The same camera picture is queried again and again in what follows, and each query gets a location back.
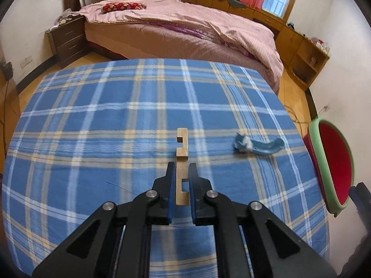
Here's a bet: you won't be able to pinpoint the bed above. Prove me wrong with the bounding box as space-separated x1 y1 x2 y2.
77 0 285 96

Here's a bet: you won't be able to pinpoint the blue plaid tablecloth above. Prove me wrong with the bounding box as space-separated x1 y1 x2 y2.
1 58 331 278

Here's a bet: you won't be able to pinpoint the long wooden cabinet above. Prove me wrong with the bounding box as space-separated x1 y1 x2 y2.
181 0 303 61

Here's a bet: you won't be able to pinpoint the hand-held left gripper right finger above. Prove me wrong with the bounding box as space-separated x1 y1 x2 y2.
188 162 338 278

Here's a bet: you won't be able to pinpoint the red floral pillow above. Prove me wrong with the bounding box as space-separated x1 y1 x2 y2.
101 1 147 14

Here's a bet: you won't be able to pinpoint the green rimmed red bin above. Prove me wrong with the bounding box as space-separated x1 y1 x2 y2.
304 118 356 218

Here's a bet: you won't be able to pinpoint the wooden corner shelf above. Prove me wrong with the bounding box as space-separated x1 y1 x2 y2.
287 25 331 92

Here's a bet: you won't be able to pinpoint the dark wooden nightstand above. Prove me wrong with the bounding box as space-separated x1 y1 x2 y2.
45 14 89 68

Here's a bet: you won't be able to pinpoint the notched wooden piece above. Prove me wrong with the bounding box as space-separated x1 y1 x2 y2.
175 128 189 206

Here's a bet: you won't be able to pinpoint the black boxy device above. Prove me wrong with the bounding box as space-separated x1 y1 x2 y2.
0 60 14 79

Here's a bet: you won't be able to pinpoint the clutter on nightstand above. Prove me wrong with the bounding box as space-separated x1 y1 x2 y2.
54 8 81 27

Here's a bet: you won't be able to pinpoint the small items atop shelf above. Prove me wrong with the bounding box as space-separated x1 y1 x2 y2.
310 37 331 53

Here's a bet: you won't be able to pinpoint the pink blanket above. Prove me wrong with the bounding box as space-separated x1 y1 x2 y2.
78 0 285 79

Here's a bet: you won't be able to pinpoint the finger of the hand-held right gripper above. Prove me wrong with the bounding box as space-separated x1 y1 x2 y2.
349 182 371 229

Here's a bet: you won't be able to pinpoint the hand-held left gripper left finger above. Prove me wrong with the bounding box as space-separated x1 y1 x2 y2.
32 162 177 278

